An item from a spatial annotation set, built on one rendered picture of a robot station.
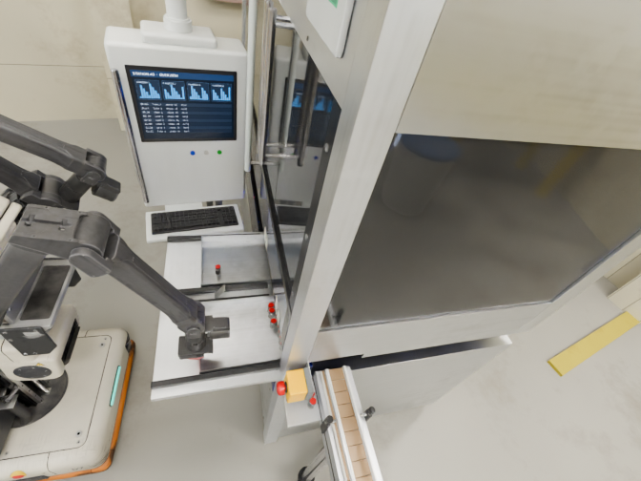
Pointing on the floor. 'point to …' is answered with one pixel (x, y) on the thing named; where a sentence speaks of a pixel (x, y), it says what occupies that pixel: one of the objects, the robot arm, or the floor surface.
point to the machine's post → (355, 164)
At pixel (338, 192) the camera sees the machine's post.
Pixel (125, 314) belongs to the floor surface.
